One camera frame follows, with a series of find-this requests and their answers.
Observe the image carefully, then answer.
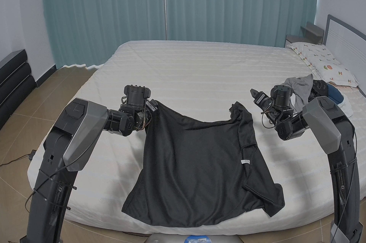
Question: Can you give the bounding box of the white printed pillow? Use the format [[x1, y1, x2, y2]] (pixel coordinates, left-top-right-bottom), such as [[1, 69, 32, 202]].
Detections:
[[289, 42, 359, 85]]

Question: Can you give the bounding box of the black shiny garment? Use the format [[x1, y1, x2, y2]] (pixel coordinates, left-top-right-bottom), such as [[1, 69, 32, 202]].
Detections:
[[307, 80, 329, 106]]

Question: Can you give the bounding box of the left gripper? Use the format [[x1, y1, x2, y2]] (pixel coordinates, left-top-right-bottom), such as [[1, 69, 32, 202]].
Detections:
[[137, 98, 159, 129]]

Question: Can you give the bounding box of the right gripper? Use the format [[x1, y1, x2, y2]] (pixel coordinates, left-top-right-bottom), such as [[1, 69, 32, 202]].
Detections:
[[250, 89, 279, 117]]

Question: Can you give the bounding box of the black cable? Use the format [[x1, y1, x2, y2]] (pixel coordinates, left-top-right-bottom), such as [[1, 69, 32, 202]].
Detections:
[[0, 150, 36, 166]]

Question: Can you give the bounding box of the grey bedside table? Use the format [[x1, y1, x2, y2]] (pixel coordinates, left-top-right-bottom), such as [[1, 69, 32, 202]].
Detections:
[[286, 22, 325, 44]]

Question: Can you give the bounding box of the black chest of drawers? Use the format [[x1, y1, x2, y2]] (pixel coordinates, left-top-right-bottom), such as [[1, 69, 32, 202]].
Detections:
[[0, 49, 36, 129]]

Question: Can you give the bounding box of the white garment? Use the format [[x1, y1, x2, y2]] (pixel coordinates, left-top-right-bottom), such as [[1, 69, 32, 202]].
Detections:
[[339, 93, 354, 118]]

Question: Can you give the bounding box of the black T-shirt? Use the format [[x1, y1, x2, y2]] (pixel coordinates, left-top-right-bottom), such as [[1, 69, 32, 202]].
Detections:
[[121, 99, 286, 228]]

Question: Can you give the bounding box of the bed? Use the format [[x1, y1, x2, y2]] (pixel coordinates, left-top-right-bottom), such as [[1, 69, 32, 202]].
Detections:
[[27, 14, 366, 237]]

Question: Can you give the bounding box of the grey garment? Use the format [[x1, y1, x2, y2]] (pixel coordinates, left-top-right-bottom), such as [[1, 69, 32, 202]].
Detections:
[[283, 74, 314, 112]]

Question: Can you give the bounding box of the dark blue garment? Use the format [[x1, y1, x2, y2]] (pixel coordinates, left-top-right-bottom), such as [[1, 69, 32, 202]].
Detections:
[[327, 85, 344, 104]]

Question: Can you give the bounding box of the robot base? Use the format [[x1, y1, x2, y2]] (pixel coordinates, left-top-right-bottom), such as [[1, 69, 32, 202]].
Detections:
[[146, 233, 238, 243]]

